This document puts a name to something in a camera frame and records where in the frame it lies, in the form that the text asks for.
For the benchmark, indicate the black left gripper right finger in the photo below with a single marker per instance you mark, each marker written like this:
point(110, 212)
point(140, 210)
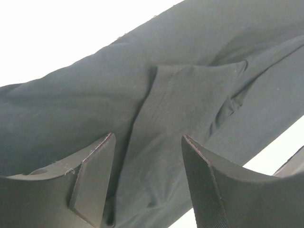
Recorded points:
point(227, 195)

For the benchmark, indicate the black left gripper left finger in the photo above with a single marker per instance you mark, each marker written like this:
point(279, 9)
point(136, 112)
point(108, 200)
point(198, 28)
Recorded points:
point(69, 193)

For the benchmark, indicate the black t shirt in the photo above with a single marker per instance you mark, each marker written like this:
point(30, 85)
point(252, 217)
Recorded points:
point(228, 73)

